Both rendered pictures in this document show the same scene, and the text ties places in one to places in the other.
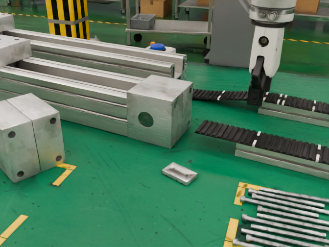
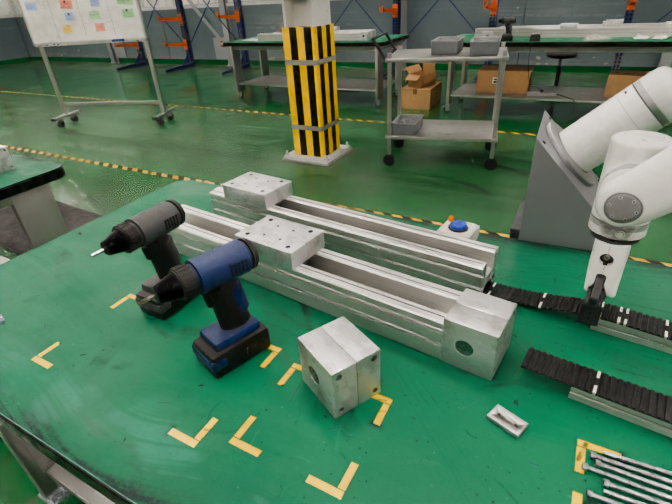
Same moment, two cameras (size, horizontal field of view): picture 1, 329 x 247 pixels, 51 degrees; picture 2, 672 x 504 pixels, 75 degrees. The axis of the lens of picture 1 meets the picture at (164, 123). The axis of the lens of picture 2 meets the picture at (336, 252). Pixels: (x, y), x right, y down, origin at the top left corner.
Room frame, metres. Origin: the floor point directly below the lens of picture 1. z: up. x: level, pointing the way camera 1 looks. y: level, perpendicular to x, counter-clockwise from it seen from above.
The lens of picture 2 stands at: (-0.01, 0.12, 1.35)
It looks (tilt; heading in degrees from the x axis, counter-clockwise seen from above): 31 degrees down; 12
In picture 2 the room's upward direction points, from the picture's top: 4 degrees counter-clockwise
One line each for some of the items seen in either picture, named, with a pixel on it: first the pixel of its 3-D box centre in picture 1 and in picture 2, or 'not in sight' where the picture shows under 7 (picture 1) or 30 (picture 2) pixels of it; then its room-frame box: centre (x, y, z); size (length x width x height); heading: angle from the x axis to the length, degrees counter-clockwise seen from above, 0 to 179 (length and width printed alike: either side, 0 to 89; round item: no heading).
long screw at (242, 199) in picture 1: (277, 207); (628, 482); (0.38, -0.16, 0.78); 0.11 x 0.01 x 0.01; 73
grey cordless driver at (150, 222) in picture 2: not in sight; (149, 266); (0.65, 0.65, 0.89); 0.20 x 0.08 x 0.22; 161
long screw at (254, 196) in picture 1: (289, 204); (641, 479); (0.39, -0.18, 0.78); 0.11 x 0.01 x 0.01; 73
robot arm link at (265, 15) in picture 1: (271, 13); (617, 224); (0.71, -0.21, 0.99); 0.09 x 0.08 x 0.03; 155
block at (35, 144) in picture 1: (30, 133); (345, 361); (0.50, 0.22, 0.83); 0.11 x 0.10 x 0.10; 134
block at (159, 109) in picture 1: (163, 107); (480, 328); (0.61, 0.00, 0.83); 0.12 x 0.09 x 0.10; 155
